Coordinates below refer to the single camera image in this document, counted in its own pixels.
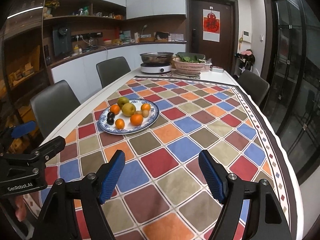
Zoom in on dark plum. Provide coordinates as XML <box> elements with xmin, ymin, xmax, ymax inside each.
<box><xmin>107</xmin><ymin>112</ymin><xmax>115</xmax><ymax>119</ymax></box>
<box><xmin>107</xmin><ymin>117</ymin><xmax>114</xmax><ymax>125</ymax></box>

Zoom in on medium orange tangerine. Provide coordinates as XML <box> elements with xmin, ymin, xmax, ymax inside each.
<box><xmin>110</xmin><ymin>104</ymin><xmax>121</xmax><ymax>115</ymax></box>

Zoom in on yellow green pear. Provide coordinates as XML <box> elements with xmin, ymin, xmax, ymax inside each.
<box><xmin>121</xmin><ymin>102</ymin><xmax>136</xmax><ymax>117</ymax></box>

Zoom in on large orange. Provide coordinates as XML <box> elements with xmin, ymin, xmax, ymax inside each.
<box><xmin>130</xmin><ymin>114</ymin><xmax>144</xmax><ymax>126</ymax></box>

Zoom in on small orange tangerine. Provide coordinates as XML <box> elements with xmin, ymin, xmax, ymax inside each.
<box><xmin>140</xmin><ymin>103</ymin><xmax>151</xmax><ymax>112</ymax></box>

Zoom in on oval orange tangerine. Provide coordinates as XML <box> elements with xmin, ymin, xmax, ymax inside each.
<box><xmin>115</xmin><ymin>119</ymin><xmax>125</xmax><ymax>130</ymax></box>

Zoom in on person's left hand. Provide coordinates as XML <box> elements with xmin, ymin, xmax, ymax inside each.
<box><xmin>12</xmin><ymin>196</ymin><xmax>27</xmax><ymax>222</ymax></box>

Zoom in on grey chair near left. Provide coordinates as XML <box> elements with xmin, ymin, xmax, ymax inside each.
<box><xmin>30</xmin><ymin>80</ymin><xmax>80</xmax><ymax>138</ymax></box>

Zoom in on grey chair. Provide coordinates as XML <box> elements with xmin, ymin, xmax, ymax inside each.
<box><xmin>96</xmin><ymin>56</ymin><xmax>131</xmax><ymax>88</ymax></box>
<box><xmin>30</xmin><ymin>80</ymin><xmax>80</xmax><ymax>138</ymax></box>
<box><xmin>237</xmin><ymin>70</ymin><xmax>270</xmax><ymax>106</ymax></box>

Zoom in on blue white porcelain plate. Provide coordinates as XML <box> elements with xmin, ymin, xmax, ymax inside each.
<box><xmin>98</xmin><ymin>99</ymin><xmax>159</xmax><ymax>135</ymax></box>

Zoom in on grey chair far left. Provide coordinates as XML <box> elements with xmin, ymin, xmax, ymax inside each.
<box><xmin>96</xmin><ymin>56</ymin><xmax>131</xmax><ymax>88</ymax></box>

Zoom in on colourful checkered tablecloth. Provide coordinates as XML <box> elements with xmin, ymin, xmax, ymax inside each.
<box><xmin>22</xmin><ymin>76</ymin><xmax>298</xmax><ymax>240</ymax></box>

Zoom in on black coffee machine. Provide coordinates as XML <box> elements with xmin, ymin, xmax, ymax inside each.
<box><xmin>53</xmin><ymin>26</ymin><xmax>72</xmax><ymax>57</ymax></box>

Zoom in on white induction cooker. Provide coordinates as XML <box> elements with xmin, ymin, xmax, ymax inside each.
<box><xmin>140</xmin><ymin>63</ymin><xmax>172</xmax><ymax>74</ymax></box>

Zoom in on grey chair right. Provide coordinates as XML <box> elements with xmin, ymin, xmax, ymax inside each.
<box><xmin>237</xmin><ymin>70</ymin><xmax>270</xmax><ymax>106</ymax></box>

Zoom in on steel pot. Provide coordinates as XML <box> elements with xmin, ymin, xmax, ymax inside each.
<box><xmin>140</xmin><ymin>52</ymin><xmax>173</xmax><ymax>64</ymax></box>

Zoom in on pink woven basket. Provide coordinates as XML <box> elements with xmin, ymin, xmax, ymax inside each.
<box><xmin>173</xmin><ymin>59</ymin><xmax>205</xmax><ymax>75</ymax></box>

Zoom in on green leafy vegetables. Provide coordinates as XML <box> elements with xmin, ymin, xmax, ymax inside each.
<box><xmin>175</xmin><ymin>52</ymin><xmax>206</xmax><ymax>63</ymax></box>

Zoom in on red door poster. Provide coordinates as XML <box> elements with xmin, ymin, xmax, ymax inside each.
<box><xmin>202</xmin><ymin>9</ymin><xmax>221</xmax><ymax>42</ymax></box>

